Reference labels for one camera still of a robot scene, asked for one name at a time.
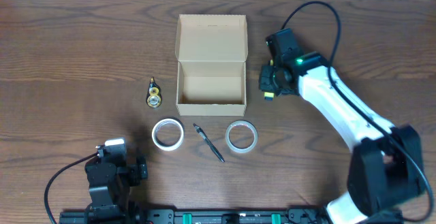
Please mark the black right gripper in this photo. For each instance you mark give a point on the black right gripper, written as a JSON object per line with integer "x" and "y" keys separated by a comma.
{"x": 264, "y": 86}

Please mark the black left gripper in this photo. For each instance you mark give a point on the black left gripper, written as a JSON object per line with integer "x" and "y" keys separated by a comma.
{"x": 138, "y": 171}

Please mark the yellow highlighter marker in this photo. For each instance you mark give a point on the yellow highlighter marker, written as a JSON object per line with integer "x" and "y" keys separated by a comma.
{"x": 269, "y": 96}

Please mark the clear tape roll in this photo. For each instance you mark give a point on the clear tape roll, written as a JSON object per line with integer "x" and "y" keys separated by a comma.
{"x": 241, "y": 137}

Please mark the black pen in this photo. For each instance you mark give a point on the black pen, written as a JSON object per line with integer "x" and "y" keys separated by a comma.
{"x": 208, "y": 142}

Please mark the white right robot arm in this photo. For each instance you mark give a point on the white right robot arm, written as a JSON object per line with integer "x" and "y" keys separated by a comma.
{"x": 386, "y": 167}

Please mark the white tape roll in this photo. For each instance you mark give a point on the white tape roll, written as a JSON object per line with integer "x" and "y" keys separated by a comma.
{"x": 168, "y": 134}

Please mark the open cardboard box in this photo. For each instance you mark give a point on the open cardboard box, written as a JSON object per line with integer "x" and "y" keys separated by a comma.
{"x": 211, "y": 51}

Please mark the black yellow correction tape dispenser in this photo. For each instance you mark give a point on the black yellow correction tape dispenser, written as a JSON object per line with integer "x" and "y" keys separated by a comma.
{"x": 153, "y": 98}

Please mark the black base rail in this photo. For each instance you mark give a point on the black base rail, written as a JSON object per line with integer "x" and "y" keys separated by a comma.
{"x": 168, "y": 216}

